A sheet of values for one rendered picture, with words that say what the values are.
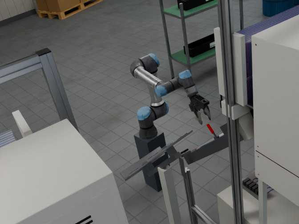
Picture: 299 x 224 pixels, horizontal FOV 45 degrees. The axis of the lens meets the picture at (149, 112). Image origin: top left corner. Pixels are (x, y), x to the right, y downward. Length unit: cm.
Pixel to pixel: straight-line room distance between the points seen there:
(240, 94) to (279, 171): 37
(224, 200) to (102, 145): 199
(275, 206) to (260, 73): 98
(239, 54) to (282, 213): 103
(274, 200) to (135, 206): 133
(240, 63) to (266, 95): 16
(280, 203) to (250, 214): 19
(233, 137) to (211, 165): 169
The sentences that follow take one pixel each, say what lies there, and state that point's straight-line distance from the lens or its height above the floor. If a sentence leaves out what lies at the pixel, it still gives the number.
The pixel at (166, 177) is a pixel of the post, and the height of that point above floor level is 77.
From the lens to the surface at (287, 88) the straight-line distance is 140.
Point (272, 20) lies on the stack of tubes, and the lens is 175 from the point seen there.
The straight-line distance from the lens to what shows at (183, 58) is 462.
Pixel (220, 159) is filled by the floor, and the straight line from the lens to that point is 346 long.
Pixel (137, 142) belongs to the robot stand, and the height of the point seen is 49.
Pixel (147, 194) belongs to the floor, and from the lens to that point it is 323.
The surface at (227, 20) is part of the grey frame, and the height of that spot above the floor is 177.
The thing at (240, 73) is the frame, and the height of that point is 155.
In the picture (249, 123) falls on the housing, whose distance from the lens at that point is 178.
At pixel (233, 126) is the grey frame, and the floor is 127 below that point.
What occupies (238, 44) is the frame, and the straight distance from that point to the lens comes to 148.
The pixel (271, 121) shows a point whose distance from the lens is 154.
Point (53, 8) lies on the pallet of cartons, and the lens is 891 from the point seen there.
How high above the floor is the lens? 226
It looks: 32 degrees down
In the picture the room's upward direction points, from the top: 12 degrees counter-clockwise
